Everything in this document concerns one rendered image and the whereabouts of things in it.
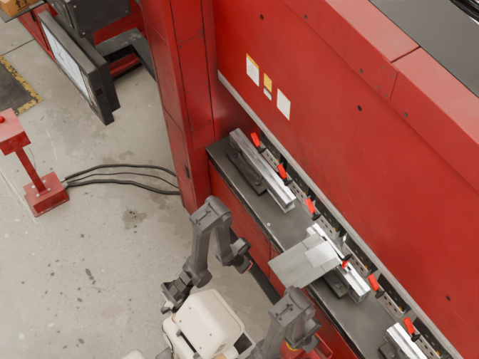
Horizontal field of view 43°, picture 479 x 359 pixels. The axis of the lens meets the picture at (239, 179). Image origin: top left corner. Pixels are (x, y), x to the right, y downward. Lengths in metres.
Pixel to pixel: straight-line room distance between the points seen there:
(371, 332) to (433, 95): 1.43
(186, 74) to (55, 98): 2.17
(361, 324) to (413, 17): 1.47
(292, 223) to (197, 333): 0.91
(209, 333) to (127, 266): 1.74
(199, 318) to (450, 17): 1.27
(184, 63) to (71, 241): 1.76
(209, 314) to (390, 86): 1.04
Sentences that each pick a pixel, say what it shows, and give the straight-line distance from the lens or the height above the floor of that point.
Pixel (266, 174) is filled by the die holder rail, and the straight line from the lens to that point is 2.93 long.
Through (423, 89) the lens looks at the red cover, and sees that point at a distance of 1.55.
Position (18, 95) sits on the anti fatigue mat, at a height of 0.01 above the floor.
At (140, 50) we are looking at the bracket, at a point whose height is 1.21.
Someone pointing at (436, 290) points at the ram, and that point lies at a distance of 2.07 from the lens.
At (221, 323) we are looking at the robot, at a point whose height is 1.37.
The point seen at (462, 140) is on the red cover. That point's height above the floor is 2.27.
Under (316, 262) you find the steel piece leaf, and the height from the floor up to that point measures 1.00.
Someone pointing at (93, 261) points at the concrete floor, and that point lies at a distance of 3.91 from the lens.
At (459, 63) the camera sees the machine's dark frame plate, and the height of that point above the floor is 2.30.
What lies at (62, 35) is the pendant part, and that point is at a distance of 2.75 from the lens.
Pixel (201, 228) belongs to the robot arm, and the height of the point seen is 1.61.
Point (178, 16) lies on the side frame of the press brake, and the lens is 2.44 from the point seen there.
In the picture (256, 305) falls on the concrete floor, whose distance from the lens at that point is 3.66.
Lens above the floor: 3.44
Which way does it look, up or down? 58 degrees down
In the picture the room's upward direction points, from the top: 3 degrees counter-clockwise
